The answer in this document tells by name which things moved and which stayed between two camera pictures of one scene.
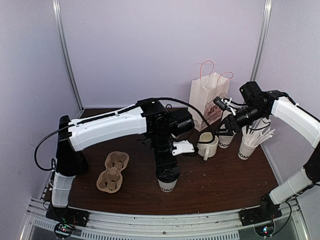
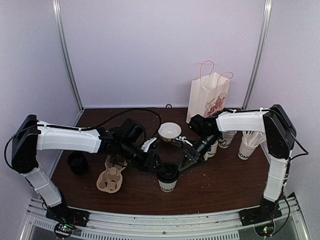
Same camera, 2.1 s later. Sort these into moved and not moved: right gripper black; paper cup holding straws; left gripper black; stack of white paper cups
Moved: right gripper black; left gripper black
Not moved: paper cup holding straws; stack of white paper cups
